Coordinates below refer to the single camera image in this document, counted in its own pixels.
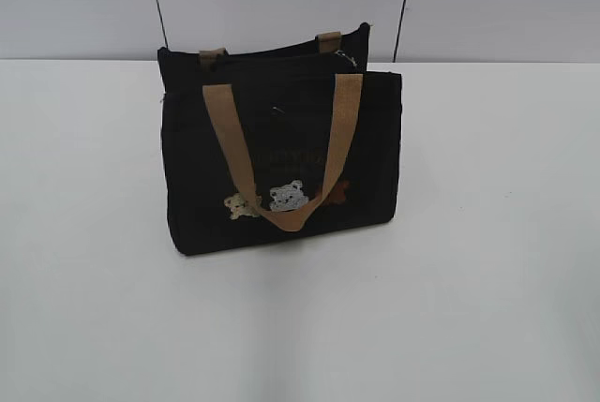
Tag black canvas tote bag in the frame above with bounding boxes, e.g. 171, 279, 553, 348
157, 23, 402, 256

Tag silver metal zipper pull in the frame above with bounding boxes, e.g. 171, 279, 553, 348
335, 50, 358, 68

